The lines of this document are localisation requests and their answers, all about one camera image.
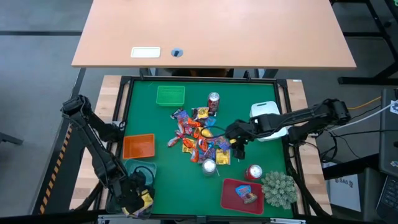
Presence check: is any left gripper black camera cable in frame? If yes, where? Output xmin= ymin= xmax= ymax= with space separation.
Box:
xmin=132 ymin=166 xmax=157 ymax=187

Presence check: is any black keyboard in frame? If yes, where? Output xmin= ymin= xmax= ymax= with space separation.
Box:
xmin=374 ymin=175 xmax=398 ymax=224

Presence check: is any black metal stand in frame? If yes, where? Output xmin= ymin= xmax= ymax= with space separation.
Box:
xmin=338 ymin=0 xmax=398 ymax=85

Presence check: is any silver metal bracket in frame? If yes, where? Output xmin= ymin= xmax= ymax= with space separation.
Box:
xmin=269 ymin=217 xmax=306 ymax=224

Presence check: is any light wooden desk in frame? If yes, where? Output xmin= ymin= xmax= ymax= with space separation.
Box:
xmin=71 ymin=0 xmax=357 ymax=70

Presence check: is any silver soda can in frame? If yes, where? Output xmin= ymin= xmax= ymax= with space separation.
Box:
xmin=201 ymin=158 xmax=217 ymax=177

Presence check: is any pale green artificial plant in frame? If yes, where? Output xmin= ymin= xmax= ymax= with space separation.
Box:
xmin=261 ymin=170 xmax=299 ymax=210

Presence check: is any black hazard-striped base plate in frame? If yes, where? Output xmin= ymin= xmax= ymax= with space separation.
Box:
xmin=30 ymin=124 xmax=82 ymax=216

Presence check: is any orange plastic basket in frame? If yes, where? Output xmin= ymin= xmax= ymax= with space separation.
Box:
xmin=122 ymin=133 xmax=155 ymax=160

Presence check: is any white plastic bin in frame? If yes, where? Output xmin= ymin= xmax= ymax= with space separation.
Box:
xmin=249 ymin=100 xmax=289 ymax=142

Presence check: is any black computer tower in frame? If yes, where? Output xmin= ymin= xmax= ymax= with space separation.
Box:
xmin=379 ymin=88 xmax=398 ymax=178

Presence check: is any right gripper black camera cable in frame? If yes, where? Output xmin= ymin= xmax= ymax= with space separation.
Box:
xmin=201 ymin=125 xmax=231 ymax=139

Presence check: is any white cable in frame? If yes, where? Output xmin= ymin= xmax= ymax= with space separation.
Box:
xmin=331 ymin=104 xmax=393 ymax=131

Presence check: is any dark chair leg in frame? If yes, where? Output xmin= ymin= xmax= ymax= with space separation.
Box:
xmin=0 ymin=132 xmax=24 ymax=146

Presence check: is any white labelled box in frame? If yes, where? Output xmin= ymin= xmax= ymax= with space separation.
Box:
xmin=328 ymin=173 xmax=361 ymax=213

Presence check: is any white rectangular desk plate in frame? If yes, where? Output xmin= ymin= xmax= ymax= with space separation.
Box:
xmin=130 ymin=46 xmax=162 ymax=59

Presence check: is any green plastic basket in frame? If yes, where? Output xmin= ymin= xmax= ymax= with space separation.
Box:
xmin=155 ymin=85 xmax=186 ymax=108

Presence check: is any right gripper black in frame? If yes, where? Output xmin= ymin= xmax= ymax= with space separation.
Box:
xmin=224 ymin=119 xmax=261 ymax=160

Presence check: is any teal plastic bin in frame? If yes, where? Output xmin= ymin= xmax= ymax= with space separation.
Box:
xmin=123 ymin=158 xmax=157 ymax=184

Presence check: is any pink red candy packet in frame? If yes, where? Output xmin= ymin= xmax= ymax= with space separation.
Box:
xmin=167 ymin=136 xmax=182 ymax=148

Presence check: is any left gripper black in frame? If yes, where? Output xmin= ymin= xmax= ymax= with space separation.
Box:
xmin=118 ymin=170 xmax=149 ymax=215

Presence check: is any dark red soda can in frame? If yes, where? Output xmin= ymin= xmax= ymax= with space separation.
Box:
xmin=207 ymin=91 xmax=221 ymax=116

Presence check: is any yellow cable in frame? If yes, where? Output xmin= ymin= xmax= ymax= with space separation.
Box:
xmin=347 ymin=96 xmax=382 ymax=110

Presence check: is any gripper black camera cable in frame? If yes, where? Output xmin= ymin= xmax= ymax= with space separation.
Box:
xmin=132 ymin=166 xmax=157 ymax=187
xmin=201 ymin=125 xmax=231 ymax=139

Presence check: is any red plastic tray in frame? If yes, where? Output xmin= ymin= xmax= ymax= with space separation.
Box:
xmin=220 ymin=177 xmax=265 ymax=215

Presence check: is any clear grey plastic bin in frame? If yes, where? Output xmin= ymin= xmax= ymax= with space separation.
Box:
xmin=105 ymin=179 xmax=156 ymax=218

